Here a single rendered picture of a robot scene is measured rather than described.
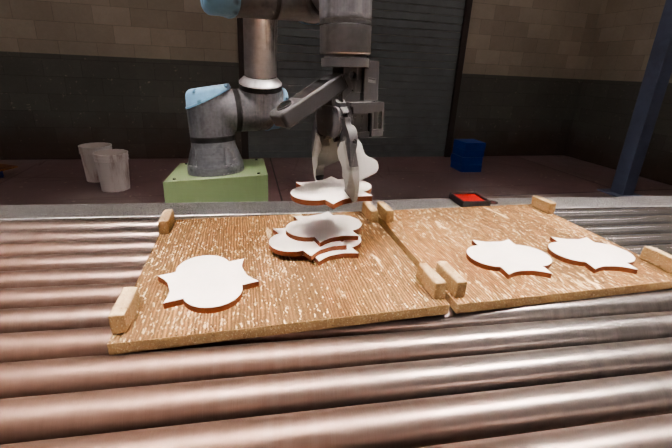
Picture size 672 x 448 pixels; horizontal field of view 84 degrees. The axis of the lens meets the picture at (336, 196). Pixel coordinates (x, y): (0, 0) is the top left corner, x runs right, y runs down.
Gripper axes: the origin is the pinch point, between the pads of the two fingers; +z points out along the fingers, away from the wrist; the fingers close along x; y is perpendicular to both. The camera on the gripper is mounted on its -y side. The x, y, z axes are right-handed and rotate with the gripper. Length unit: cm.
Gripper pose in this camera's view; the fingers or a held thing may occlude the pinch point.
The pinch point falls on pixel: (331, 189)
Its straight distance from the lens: 60.6
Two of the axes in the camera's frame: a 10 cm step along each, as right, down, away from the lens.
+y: 8.5, -1.5, 5.0
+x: -5.3, -2.7, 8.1
